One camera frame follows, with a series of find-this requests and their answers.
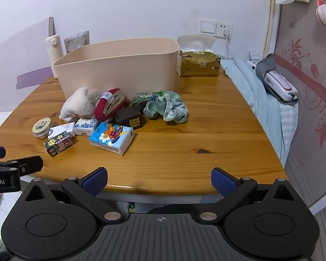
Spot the white patterned bed sheet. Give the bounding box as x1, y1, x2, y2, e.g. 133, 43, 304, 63
0, 113, 25, 252

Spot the white fluffy hat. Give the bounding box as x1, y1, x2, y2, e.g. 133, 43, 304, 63
59, 86, 102, 122

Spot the white handheld device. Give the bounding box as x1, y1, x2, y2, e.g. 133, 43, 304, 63
264, 71, 299, 103

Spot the white power cable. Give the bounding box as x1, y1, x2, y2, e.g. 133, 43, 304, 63
225, 33, 260, 106

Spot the white wall socket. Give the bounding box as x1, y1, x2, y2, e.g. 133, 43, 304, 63
217, 21, 233, 38

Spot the beige plastic storage bin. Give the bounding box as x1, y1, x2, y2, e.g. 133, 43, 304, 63
53, 37, 179, 100

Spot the dark brown gold-print box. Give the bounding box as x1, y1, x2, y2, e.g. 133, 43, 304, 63
115, 107, 142, 130

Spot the floral headboard white frame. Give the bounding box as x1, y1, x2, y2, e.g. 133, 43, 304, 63
262, 0, 326, 210

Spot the grey cuff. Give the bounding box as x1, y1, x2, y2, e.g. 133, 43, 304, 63
255, 54, 278, 83

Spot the olive soft tissue pack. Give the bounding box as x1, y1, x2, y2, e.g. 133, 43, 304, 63
176, 34, 220, 77

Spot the clear bag of green herbs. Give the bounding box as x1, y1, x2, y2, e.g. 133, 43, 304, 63
129, 91, 163, 109

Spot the small white paper box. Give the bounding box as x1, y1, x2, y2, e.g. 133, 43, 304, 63
47, 123, 75, 139

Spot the green plaid scrunchie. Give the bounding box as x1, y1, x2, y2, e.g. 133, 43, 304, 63
143, 91, 189, 123

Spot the round metal tin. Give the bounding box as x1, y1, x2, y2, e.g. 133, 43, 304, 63
32, 117, 53, 140

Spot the red plush toy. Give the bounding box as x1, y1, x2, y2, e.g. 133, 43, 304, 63
95, 88, 129, 122

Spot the star print small box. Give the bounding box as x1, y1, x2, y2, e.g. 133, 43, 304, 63
44, 132, 74, 157

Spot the cream thermos bottle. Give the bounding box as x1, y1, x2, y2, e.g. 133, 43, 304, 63
45, 34, 63, 79

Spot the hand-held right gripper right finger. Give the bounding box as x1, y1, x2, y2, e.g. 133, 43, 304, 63
197, 168, 301, 223

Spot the white and purple panel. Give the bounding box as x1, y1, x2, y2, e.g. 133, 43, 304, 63
0, 16, 55, 131

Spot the light blue striped bedding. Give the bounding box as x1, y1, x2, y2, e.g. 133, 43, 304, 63
220, 57, 299, 166

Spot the white wall switch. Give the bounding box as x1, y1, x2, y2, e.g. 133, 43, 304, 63
199, 18, 218, 35

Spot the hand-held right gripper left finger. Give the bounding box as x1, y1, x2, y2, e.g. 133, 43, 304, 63
22, 167, 125, 223

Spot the banana chips pouch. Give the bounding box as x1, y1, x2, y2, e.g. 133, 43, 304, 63
64, 30, 91, 54

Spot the blue floral tissue pack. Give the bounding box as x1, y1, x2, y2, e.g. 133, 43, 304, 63
73, 118, 99, 136

